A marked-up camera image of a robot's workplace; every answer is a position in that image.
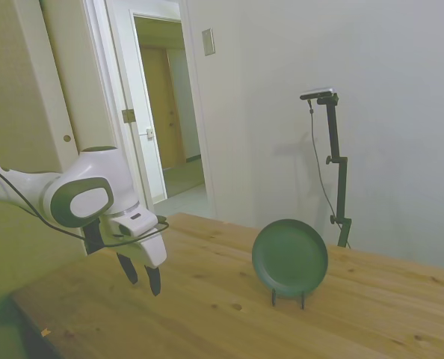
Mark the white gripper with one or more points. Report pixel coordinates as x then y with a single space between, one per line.
153 250

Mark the dark green plate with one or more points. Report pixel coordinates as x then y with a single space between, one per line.
289 258

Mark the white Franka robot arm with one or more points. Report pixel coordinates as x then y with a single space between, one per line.
95 168

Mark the white door strike plate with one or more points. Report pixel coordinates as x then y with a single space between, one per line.
150 133

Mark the small orange scrap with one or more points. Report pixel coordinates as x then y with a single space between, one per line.
45 331

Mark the round closet door pull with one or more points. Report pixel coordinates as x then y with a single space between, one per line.
67 138

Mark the brass door hinge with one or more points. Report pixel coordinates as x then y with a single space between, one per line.
128 116

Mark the wooden hallway door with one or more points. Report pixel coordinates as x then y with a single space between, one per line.
158 108

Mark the beige closet door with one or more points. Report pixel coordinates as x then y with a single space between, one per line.
57 75

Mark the black wrist bracket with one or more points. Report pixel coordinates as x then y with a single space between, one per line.
92 237

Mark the white door frame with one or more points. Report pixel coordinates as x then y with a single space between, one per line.
111 93

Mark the black articulated camera stand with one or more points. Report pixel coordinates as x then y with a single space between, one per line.
341 187

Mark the grey wall switch plate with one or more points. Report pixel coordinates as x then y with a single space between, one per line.
208 42

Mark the silver camera on stand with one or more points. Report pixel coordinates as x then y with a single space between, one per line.
319 92

